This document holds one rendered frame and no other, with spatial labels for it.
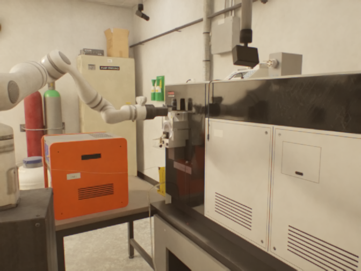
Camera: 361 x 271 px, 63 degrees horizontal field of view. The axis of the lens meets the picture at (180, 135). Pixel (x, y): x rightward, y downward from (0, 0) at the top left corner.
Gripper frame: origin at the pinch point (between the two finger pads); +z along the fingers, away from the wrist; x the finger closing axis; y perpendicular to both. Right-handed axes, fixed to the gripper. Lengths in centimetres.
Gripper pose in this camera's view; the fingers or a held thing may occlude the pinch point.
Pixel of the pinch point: (175, 106)
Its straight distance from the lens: 151.2
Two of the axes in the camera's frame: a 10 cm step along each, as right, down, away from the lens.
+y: 0.0, 9.9, 1.3
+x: 5.2, 1.1, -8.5
